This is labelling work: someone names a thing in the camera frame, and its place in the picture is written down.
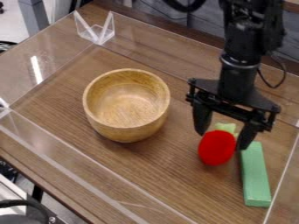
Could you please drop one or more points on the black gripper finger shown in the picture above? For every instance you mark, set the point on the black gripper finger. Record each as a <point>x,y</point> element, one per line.
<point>202,115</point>
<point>247,135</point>

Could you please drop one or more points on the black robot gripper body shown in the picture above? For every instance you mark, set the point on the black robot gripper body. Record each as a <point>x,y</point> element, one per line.
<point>254,109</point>

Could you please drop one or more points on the red plush strawberry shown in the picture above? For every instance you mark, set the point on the red plush strawberry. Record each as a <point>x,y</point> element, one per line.
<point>218,144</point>

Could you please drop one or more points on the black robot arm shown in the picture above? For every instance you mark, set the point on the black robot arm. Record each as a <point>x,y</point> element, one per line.
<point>254,33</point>

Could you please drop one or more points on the light wooden bowl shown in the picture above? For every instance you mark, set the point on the light wooden bowl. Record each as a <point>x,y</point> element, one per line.
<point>126,103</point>

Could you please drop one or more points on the green rectangular block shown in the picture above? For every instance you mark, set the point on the green rectangular block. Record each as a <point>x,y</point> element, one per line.
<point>257,192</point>

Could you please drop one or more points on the black clamp with bolt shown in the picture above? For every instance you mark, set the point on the black clamp with bolt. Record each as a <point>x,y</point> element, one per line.
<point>42,214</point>

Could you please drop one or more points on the clear acrylic enclosure walls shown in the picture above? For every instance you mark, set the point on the clear acrylic enclosure walls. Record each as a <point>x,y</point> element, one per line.
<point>150,182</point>

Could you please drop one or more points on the clear acrylic corner bracket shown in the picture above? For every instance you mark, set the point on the clear acrylic corner bracket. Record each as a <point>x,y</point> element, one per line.
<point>95,33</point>

